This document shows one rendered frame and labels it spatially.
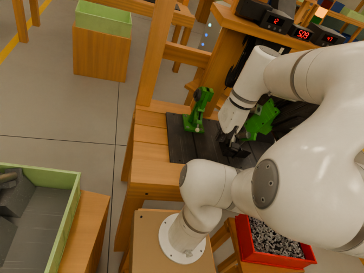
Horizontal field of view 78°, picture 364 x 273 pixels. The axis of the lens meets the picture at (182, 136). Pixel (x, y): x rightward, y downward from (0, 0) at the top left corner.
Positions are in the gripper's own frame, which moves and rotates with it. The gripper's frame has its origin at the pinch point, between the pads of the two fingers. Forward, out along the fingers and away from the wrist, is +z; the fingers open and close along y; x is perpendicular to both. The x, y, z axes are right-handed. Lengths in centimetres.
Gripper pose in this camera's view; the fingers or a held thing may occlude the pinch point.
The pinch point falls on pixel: (220, 136)
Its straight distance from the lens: 80.1
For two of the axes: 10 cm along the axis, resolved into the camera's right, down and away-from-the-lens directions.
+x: 9.5, 1.4, 2.8
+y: 1.1, 7.1, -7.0
